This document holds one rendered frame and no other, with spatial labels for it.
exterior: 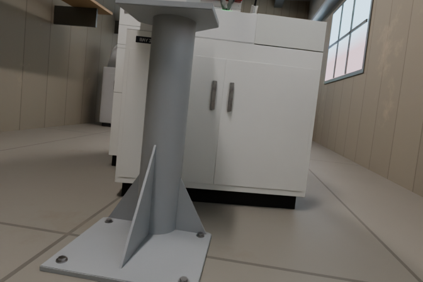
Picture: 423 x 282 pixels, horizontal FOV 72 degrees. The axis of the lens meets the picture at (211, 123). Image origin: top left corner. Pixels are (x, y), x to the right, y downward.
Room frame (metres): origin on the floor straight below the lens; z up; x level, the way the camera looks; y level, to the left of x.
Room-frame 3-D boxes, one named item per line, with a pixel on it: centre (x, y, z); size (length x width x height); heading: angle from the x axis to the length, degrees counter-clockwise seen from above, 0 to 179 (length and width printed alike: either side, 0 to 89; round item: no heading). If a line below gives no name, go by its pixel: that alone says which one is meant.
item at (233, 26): (1.47, 0.11, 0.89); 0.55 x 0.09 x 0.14; 95
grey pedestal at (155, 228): (1.00, 0.19, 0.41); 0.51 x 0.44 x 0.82; 173
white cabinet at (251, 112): (1.74, -0.01, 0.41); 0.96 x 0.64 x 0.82; 95
